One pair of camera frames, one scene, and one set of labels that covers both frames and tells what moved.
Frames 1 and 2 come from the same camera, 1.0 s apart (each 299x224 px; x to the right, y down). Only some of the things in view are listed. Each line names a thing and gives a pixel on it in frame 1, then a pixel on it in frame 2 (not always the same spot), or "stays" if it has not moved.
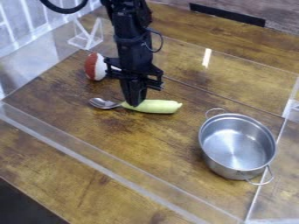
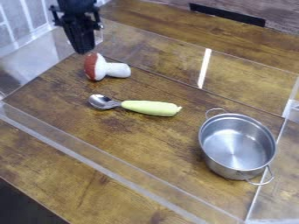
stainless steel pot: (238, 146) stays
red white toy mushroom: (95, 66) stays
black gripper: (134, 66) -> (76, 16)
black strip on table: (229, 14) stays
